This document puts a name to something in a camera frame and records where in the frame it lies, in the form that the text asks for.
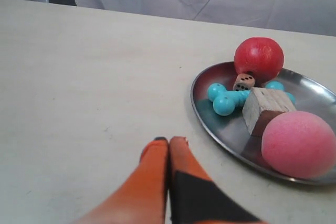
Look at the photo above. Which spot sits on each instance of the pink foam ball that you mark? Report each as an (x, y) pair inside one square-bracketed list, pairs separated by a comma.
[(299, 144)]

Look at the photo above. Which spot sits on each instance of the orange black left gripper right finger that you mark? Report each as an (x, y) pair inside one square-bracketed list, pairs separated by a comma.
[(194, 196)]

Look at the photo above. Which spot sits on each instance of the small brown die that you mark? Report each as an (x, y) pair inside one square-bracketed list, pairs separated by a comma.
[(243, 82)]

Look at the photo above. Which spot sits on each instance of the wooden block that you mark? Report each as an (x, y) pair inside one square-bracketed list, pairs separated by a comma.
[(261, 106)]

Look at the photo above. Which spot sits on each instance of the teal toy bone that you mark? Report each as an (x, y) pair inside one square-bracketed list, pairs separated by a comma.
[(225, 102)]

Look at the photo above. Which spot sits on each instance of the red apple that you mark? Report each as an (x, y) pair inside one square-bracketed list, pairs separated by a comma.
[(261, 57)]

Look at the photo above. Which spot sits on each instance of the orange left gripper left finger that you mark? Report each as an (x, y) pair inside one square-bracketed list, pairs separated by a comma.
[(142, 197)]

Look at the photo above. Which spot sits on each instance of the round metal plate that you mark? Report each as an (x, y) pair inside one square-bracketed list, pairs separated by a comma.
[(231, 133)]

